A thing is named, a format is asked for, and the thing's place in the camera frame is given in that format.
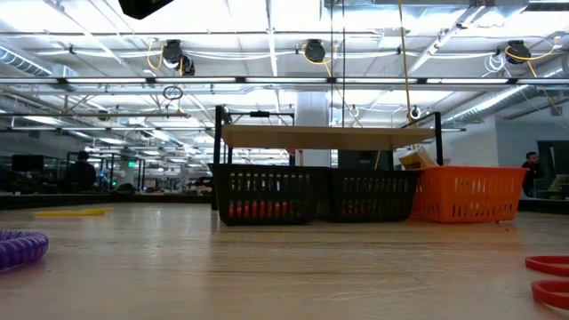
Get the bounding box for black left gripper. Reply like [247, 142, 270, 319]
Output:
[116, 0, 176, 21]

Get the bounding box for black plastic slotted basket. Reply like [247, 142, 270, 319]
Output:
[317, 167, 421, 224]
[208, 163, 333, 227]

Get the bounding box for yellow rubber band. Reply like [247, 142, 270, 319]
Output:
[34, 207, 113, 219]

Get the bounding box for purple spiral coil wristband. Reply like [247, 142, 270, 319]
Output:
[0, 228, 50, 272]

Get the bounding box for yellow crayon pack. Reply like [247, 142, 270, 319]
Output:
[397, 146, 439, 171]

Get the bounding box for orange plastic slotted basket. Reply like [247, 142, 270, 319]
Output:
[408, 165, 529, 224]

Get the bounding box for person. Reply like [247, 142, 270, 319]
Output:
[520, 151, 544, 199]
[64, 150, 98, 193]

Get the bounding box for black monitor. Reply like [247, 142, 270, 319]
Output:
[11, 154, 45, 173]

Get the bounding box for white column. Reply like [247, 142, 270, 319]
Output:
[295, 91, 333, 168]

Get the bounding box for wooden shelf riser black legs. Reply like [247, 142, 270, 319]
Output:
[212, 104, 445, 166]

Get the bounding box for black ceiling cable reel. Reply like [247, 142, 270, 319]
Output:
[303, 38, 328, 63]
[160, 38, 196, 76]
[504, 39, 533, 66]

